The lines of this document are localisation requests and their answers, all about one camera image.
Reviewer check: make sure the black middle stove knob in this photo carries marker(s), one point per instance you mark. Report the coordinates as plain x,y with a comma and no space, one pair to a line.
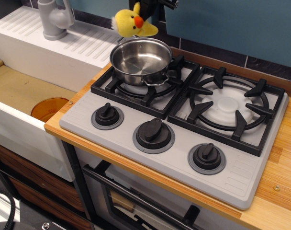
154,136

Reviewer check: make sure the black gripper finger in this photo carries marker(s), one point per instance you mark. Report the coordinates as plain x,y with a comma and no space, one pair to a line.
147,8

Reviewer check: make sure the wooden drawer fronts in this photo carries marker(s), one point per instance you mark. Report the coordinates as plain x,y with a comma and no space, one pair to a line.
41,189

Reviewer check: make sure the grey oven door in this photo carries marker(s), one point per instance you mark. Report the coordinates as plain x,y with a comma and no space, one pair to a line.
206,220

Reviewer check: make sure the black stove knob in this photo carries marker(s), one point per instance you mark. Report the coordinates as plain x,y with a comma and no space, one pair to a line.
154,136
107,117
207,159

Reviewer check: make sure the yellow stuffed duck toy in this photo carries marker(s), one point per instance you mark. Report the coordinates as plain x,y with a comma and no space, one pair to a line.
128,23

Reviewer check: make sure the black left stove knob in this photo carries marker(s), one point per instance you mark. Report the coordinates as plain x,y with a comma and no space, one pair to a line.
107,117

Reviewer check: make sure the white toy sink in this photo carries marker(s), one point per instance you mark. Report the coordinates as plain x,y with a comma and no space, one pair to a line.
33,69

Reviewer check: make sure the black right burner grate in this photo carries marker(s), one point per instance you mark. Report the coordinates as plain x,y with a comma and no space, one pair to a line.
239,112

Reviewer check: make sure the black oven door handle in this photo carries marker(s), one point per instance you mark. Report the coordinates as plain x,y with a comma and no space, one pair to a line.
134,209

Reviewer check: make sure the grey toy stovetop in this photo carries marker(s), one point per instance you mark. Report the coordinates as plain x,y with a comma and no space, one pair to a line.
236,184

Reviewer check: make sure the black right stove knob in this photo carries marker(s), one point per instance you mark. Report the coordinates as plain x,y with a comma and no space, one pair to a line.
207,159

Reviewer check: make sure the orange plastic sink drain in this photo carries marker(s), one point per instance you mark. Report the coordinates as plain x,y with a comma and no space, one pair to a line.
46,109

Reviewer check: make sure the stainless steel pot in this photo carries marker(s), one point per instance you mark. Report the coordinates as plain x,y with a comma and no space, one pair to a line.
142,61

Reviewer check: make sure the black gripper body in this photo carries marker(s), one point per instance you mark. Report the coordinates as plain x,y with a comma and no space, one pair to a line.
172,4

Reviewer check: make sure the black burner grate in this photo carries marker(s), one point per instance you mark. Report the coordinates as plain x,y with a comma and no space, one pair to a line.
239,112
153,100

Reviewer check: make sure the white right burner cap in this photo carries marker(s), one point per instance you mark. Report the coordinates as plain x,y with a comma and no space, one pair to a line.
226,102

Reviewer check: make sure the grey toy faucet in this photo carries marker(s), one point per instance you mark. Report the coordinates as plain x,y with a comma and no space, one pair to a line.
55,21

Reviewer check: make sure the black left burner grate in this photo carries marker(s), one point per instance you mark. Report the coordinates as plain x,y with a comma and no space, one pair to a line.
153,100

